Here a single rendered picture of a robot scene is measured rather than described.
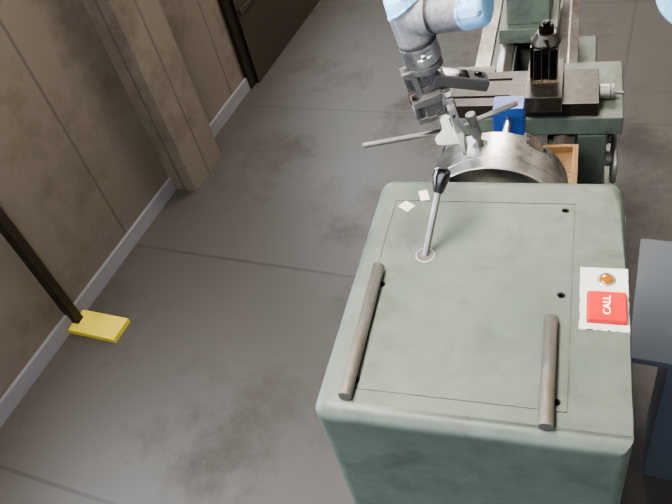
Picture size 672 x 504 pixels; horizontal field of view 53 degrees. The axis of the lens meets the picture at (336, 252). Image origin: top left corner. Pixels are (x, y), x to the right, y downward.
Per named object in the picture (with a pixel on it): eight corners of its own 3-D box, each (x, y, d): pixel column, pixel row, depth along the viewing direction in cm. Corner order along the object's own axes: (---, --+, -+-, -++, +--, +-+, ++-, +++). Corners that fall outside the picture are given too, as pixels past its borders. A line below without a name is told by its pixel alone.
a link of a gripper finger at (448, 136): (443, 163, 143) (428, 121, 142) (470, 152, 142) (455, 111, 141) (444, 164, 140) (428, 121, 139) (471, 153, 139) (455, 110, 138)
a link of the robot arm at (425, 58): (431, 26, 135) (440, 43, 129) (438, 46, 138) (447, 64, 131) (396, 41, 136) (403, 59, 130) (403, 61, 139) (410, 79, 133)
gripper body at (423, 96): (414, 110, 147) (396, 63, 139) (452, 95, 145) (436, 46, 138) (421, 128, 141) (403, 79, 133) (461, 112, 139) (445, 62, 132)
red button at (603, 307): (626, 328, 108) (627, 320, 107) (586, 325, 110) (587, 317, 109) (625, 299, 112) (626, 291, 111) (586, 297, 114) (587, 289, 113)
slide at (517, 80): (598, 116, 196) (599, 103, 193) (448, 118, 210) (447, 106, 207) (598, 80, 208) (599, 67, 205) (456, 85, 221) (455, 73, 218)
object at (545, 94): (561, 112, 194) (562, 97, 190) (524, 112, 197) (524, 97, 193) (564, 71, 207) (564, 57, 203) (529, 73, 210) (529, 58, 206)
